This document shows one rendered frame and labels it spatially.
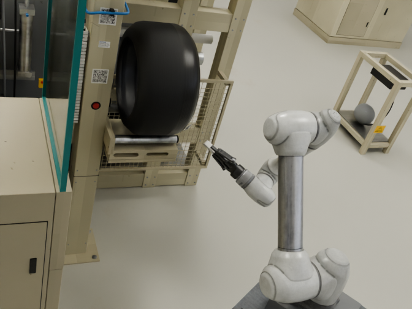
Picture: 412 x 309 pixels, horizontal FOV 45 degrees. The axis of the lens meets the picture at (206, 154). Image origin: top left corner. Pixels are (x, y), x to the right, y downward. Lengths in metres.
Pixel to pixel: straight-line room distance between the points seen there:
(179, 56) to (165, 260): 1.40
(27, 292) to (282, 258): 0.95
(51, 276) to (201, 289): 1.39
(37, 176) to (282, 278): 0.98
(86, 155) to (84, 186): 0.21
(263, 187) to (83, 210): 1.03
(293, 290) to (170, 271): 1.29
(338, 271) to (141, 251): 1.48
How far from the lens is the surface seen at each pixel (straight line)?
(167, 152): 2.60
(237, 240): 3.47
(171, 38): 2.34
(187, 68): 2.30
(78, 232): 2.98
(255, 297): 2.31
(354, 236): 3.97
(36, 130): 1.86
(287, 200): 1.97
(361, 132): 5.08
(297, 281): 2.01
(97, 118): 2.48
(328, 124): 2.02
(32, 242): 1.75
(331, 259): 2.10
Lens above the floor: 2.35
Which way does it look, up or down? 35 degrees down
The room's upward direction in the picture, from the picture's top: 17 degrees clockwise
